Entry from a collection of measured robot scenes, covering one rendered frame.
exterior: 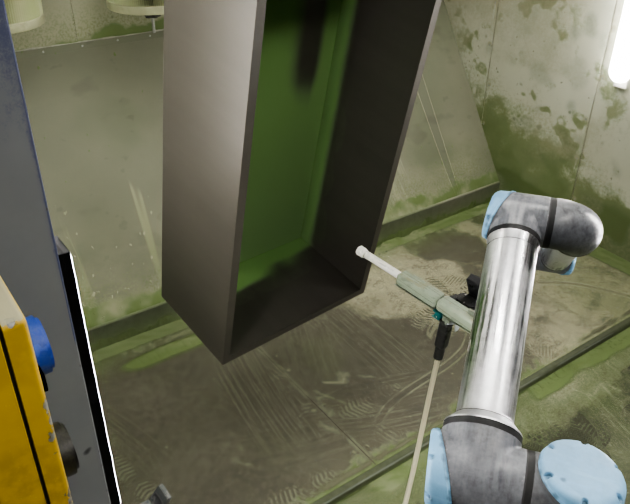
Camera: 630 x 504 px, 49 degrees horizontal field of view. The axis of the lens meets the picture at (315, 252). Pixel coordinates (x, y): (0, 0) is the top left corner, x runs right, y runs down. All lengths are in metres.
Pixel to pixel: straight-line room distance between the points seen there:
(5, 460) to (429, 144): 3.33
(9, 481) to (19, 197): 0.55
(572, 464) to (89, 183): 2.16
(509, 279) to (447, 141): 2.40
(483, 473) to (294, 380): 1.49
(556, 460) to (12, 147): 1.01
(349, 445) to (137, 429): 0.74
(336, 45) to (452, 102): 1.81
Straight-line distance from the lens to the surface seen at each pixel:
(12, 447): 0.59
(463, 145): 3.92
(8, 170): 1.06
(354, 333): 2.93
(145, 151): 3.01
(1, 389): 0.55
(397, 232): 3.57
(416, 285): 2.05
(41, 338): 0.59
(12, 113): 1.04
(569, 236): 1.62
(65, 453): 0.67
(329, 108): 2.29
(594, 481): 1.32
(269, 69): 2.08
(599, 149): 3.61
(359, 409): 2.59
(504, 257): 1.53
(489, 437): 1.33
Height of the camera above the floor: 1.84
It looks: 31 degrees down
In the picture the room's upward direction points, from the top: 1 degrees clockwise
